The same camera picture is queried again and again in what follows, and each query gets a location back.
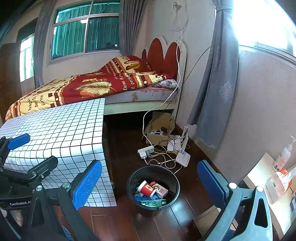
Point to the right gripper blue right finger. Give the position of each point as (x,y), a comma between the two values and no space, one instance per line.
(214,183)

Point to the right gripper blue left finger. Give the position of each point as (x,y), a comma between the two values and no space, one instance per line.
(84,183)

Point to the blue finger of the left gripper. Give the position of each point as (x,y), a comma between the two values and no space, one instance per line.
(18,141)
(43,169)

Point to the blue cloth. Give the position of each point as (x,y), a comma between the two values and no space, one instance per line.
(140,197)

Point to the green white carton box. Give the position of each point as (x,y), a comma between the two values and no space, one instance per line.
(154,203)

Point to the red white paper cup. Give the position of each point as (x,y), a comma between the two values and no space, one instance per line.
(145,189)

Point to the black round trash bin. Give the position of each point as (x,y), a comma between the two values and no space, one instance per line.
(160,175)

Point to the person left hand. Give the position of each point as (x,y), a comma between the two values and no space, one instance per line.
(16,215)

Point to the white black grid tablecloth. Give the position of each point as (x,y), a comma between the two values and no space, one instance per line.
(73,133)

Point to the brown wooden door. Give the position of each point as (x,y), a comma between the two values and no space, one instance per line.
(10,76)

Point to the white pump bottle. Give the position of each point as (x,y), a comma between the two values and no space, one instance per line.
(283,156)

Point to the white power strip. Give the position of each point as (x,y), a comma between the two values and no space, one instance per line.
(145,152)

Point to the grey curtain right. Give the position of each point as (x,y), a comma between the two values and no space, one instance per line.
(213,104)

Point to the grey curtain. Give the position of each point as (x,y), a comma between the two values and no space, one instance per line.
(131,13)
(41,29)
(213,104)

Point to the cardboard box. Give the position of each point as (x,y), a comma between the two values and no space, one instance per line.
(159,128)

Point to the small bright window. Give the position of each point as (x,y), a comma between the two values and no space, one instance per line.
(26,58)

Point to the red yellow printed blanket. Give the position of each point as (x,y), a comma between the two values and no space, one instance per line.
(122,73)

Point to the red heart-shaped headboard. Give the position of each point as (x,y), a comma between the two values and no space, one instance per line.
(162,58)

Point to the green curtained window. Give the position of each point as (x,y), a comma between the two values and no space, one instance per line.
(86,27)

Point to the grey curtain left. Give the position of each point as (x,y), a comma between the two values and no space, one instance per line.
(41,29)

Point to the grey curtain middle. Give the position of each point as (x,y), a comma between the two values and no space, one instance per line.
(131,13)

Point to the white bed frame with mattress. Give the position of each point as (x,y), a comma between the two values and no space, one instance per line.
(144,99)

